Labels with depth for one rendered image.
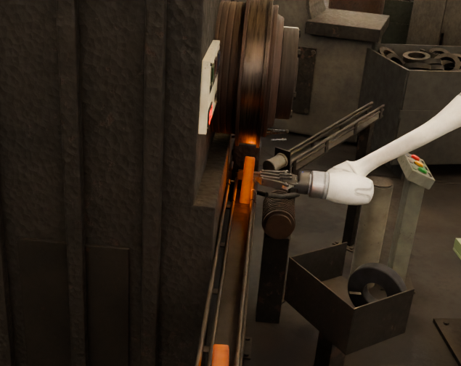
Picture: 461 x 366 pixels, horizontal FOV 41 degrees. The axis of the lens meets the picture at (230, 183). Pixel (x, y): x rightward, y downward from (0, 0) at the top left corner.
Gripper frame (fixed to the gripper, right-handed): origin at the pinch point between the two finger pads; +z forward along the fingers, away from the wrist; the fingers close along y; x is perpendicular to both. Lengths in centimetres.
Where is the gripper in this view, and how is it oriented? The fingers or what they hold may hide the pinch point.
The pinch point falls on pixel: (247, 175)
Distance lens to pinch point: 205.0
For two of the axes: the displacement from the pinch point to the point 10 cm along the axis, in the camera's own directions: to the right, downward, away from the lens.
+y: 0.7, -4.0, 9.1
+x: 1.2, -9.1, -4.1
